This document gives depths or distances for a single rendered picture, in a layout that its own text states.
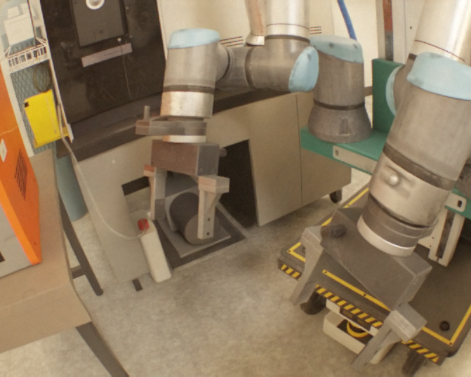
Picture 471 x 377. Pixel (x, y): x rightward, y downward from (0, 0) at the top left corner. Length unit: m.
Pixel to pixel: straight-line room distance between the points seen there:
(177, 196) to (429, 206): 1.52
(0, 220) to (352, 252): 0.62
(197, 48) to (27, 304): 0.57
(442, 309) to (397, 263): 0.75
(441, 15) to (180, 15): 0.97
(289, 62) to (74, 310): 0.63
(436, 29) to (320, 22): 1.15
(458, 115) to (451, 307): 0.85
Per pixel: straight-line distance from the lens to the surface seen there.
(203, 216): 0.61
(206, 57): 0.63
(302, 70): 0.65
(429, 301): 1.12
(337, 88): 0.95
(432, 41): 0.52
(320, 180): 1.76
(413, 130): 0.34
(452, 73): 0.34
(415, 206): 0.35
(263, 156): 1.51
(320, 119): 0.99
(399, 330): 0.40
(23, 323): 0.78
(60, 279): 0.73
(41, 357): 1.63
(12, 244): 0.76
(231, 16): 1.39
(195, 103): 0.61
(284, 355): 1.34
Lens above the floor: 1.14
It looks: 32 degrees down
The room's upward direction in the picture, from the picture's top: 8 degrees counter-clockwise
